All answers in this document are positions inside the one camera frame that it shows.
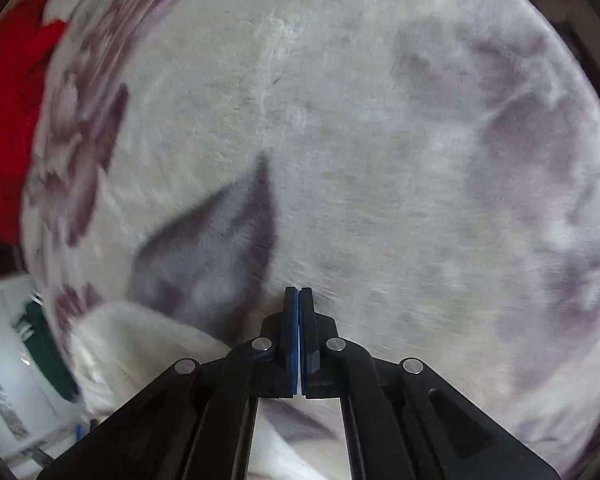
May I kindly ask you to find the green cloth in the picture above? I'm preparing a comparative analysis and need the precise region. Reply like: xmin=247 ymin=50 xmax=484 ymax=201
xmin=16 ymin=299 xmax=82 ymax=404

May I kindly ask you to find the white furniture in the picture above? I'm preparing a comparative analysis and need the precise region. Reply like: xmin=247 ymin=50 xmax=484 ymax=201
xmin=0 ymin=275 xmax=90 ymax=467

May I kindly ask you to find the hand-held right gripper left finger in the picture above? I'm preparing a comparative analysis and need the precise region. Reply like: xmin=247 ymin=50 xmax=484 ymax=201
xmin=37 ymin=287 xmax=300 ymax=480

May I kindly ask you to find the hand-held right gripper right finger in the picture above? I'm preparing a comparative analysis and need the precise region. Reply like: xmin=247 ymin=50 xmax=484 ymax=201
xmin=299 ymin=287 xmax=562 ymax=480

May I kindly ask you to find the red cloth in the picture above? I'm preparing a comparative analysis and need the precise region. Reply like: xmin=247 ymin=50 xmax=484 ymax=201
xmin=0 ymin=0 xmax=75 ymax=247

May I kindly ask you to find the floral plush blanket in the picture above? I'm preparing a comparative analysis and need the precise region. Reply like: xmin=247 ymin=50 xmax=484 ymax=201
xmin=20 ymin=0 xmax=600 ymax=480

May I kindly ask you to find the white fuzzy sweater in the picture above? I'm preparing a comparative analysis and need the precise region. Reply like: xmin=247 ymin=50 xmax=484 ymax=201
xmin=69 ymin=300 xmax=352 ymax=480

